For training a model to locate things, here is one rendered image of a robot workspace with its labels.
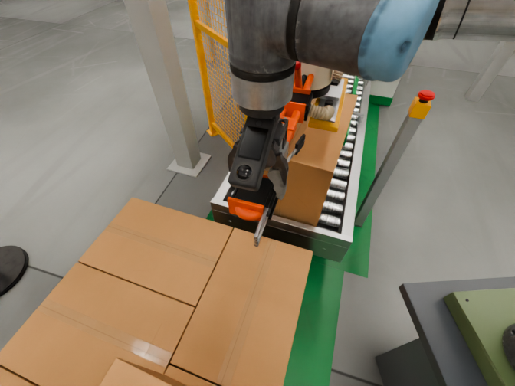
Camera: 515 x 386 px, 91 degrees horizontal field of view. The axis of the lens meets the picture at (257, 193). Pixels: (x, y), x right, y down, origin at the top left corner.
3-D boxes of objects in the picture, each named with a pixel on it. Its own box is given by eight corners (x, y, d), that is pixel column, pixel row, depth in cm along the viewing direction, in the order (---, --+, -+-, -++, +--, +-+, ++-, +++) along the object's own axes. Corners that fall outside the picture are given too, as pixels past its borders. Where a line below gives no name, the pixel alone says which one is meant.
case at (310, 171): (279, 139, 170) (283, 80, 140) (339, 155, 161) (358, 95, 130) (241, 204, 135) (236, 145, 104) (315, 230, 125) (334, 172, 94)
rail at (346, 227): (364, 67, 273) (369, 47, 259) (369, 67, 272) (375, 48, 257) (331, 254, 132) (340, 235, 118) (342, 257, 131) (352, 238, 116)
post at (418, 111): (353, 217, 196) (414, 96, 119) (362, 220, 194) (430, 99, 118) (352, 225, 192) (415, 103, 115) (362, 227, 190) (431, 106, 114)
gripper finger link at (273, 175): (299, 182, 54) (287, 148, 49) (293, 203, 51) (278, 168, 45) (286, 183, 56) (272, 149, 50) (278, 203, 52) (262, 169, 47)
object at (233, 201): (243, 184, 58) (241, 168, 54) (273, 191, 57) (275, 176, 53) (229, 213, 53) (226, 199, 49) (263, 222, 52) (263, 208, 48)
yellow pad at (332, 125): (323, 79, 107) (325, 67, 104) (347, 83, 105) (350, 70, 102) (307, 127, 88) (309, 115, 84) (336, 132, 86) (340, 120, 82)
